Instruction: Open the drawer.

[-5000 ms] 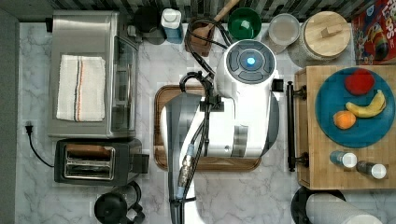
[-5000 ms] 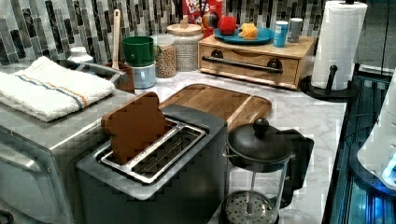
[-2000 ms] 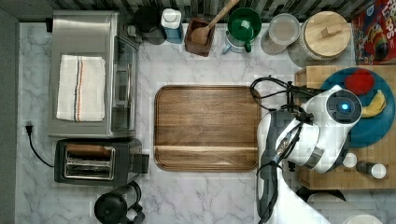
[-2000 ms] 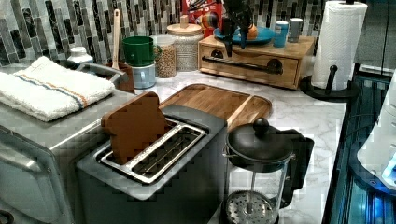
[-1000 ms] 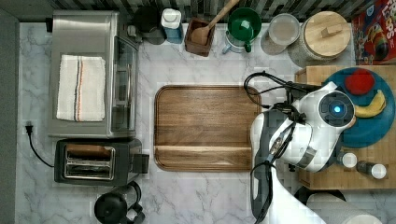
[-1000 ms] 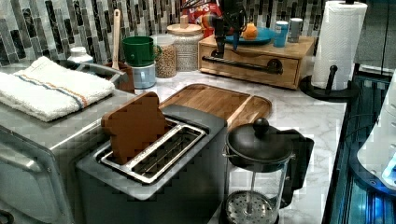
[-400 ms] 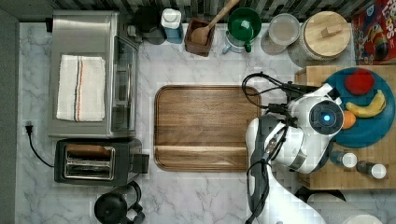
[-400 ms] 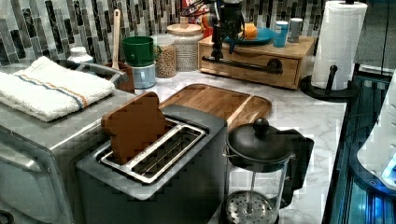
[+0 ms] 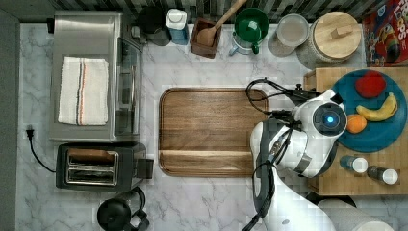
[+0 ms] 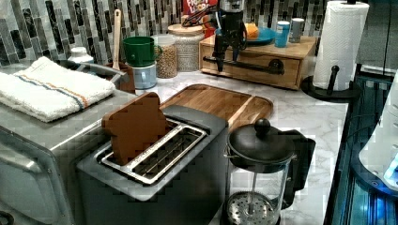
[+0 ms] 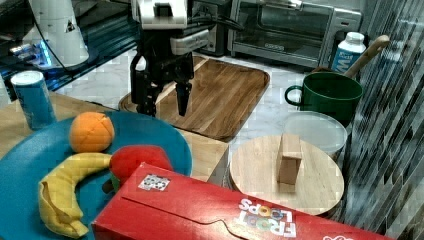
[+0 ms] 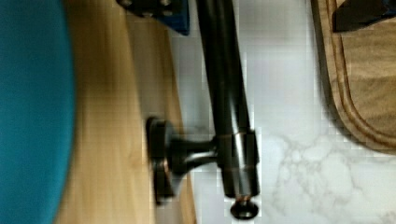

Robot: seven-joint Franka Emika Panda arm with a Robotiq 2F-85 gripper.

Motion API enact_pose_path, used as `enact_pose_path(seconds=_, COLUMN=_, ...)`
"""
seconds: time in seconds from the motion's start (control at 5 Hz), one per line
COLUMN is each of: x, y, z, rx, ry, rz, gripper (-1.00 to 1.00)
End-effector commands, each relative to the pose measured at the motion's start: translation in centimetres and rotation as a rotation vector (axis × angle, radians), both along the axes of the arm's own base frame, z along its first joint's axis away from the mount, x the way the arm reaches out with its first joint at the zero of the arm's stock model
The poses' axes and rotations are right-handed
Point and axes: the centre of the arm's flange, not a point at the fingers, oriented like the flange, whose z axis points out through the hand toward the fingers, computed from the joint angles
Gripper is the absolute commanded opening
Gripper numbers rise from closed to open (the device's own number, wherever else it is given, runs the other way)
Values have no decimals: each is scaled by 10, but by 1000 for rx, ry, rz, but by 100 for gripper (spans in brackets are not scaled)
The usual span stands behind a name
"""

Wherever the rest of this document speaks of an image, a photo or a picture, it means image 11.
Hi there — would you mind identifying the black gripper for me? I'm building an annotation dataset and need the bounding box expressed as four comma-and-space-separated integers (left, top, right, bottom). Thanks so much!
130, 30, 194, 116

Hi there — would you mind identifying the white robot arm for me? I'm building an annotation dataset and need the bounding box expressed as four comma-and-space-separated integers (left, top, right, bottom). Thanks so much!
130, 0, 194, 116

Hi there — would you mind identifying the wooden serving tray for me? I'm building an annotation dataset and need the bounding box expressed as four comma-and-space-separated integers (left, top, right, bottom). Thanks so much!
118, 55, 271, 144

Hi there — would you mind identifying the red plush apple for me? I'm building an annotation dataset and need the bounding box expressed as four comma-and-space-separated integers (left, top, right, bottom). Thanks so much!
102, 145, 173, 194

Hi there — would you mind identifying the orange plush fruit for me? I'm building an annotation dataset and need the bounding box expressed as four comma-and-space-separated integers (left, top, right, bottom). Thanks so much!
69, 112, 115, 153

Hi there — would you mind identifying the red Froot Loops cereal box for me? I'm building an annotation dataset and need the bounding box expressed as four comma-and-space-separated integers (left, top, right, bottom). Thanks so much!
92, 164, 392, 240

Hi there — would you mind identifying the blue shaker white cap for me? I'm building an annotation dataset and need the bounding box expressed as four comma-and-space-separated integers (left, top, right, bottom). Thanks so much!
11, 70, 56, 130

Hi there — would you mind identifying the stainless steel toaster oven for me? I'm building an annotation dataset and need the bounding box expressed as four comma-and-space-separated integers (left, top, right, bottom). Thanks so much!
228, 0, 362, 68

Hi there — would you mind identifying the yellow plush banana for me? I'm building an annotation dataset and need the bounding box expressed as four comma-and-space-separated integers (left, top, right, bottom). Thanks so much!
38, 153, 111, 239

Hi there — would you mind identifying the canister with wooden lid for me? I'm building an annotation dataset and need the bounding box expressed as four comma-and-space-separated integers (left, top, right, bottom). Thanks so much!
229, 134, 344, 215

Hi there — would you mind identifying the blue round plate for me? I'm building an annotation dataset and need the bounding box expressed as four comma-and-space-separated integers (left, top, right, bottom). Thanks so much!
0, 111, 192, 240

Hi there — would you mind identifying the green mug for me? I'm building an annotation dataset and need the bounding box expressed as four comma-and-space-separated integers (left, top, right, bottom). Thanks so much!
284, 72, 364, 127

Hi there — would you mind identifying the white blue milk bottle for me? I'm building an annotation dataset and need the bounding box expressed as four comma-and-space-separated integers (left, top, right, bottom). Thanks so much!
331, 32, 366, 73

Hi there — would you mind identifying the wooden spoon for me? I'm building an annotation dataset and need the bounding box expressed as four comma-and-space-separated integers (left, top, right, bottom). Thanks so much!
344, 35, 390, 78

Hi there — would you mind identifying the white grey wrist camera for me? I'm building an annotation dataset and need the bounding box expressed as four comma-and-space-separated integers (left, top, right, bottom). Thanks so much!
170, 29, 209, 55

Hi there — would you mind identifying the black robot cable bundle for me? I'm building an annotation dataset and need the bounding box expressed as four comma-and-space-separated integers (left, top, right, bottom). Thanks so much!
187, 13, 244, 34

